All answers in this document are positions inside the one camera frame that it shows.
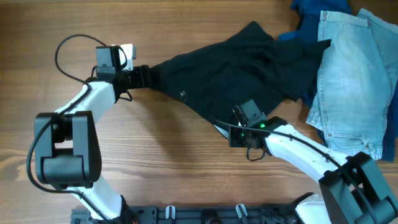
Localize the black shorts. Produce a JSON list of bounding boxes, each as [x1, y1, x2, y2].
[[149, 21, 331, 136]]

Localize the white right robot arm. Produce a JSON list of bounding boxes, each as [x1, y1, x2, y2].
[[228, 117, 397, 223]]

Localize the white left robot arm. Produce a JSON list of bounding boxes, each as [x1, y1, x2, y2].
[[26, 65, 149, 223]]

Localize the light blue denim shorts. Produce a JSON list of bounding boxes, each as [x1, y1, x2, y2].
[[305, 8, 398, 161]]

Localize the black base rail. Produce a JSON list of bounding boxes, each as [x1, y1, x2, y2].
[[70, 203, 312, 224]]

